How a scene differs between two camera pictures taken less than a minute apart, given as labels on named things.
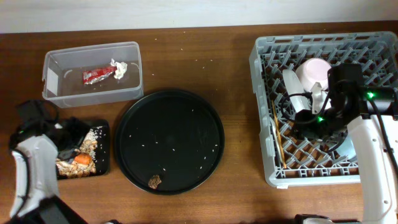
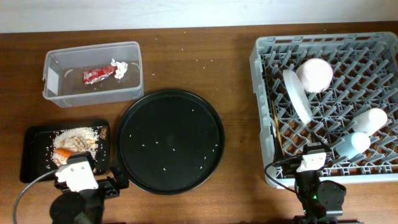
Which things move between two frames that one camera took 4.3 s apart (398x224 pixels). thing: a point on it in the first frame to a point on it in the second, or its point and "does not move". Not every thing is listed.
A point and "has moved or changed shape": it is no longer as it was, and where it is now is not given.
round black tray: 169,142 does not move
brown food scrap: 154,181 to 102,133
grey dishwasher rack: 291,158 does not move
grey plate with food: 295,86 does not move
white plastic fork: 277,139 has moved or changed shape
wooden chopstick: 278,134 does not move
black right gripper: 302,127 to 290,165
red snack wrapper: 91,76 does not move
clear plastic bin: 63,68 does not move
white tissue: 121,67 does not move
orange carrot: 84,158 has moved or changed shape
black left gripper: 75,132 to 111,191
